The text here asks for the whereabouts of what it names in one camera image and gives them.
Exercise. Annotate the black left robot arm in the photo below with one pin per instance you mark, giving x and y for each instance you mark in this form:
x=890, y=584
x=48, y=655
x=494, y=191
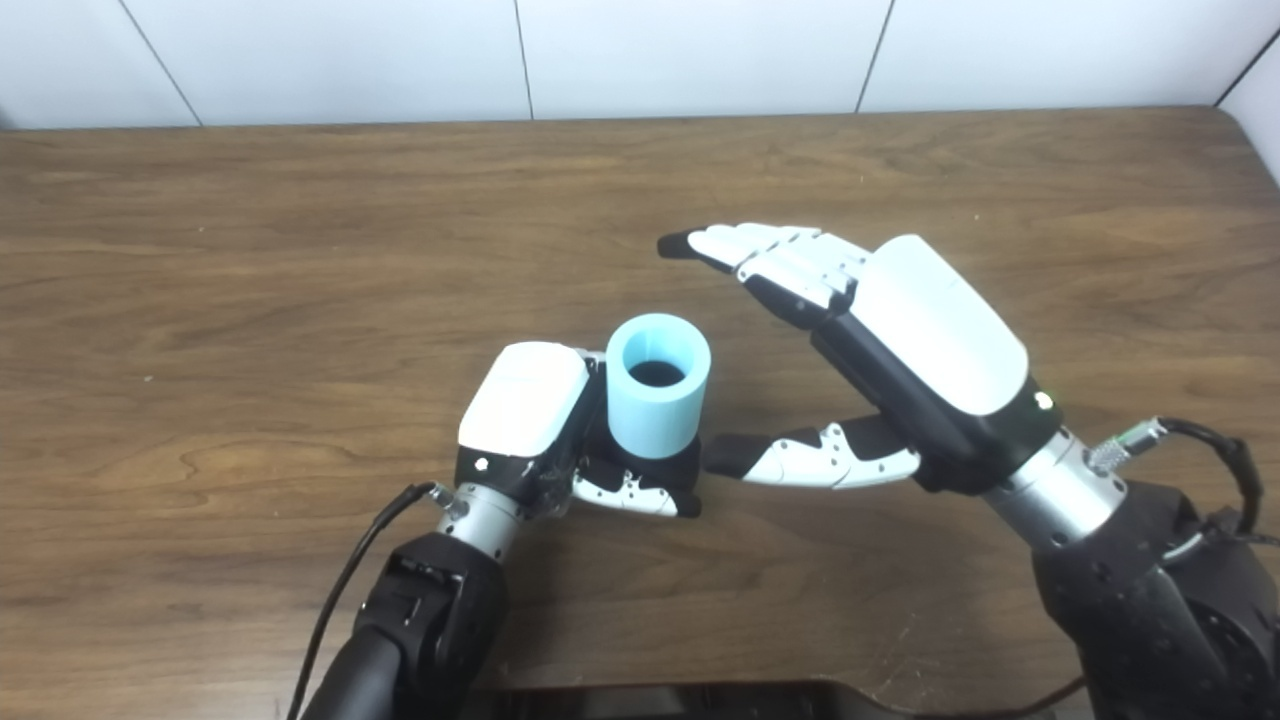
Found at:
x=420, y=630

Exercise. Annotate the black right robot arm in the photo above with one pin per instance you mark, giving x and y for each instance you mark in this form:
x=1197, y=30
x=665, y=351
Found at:
x=1140, y=590

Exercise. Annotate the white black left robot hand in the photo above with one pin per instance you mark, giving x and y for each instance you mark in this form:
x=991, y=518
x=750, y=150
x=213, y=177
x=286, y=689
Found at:
x=525, y=400

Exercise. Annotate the black robot torso edge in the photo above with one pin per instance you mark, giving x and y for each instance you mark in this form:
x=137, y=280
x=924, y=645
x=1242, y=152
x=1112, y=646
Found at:
x=720, y=702

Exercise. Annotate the black flared nozzle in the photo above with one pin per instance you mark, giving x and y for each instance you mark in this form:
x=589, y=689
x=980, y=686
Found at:
x=655, y=465

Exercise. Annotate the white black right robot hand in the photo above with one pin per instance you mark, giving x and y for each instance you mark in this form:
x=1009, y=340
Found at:
x=930, y=330

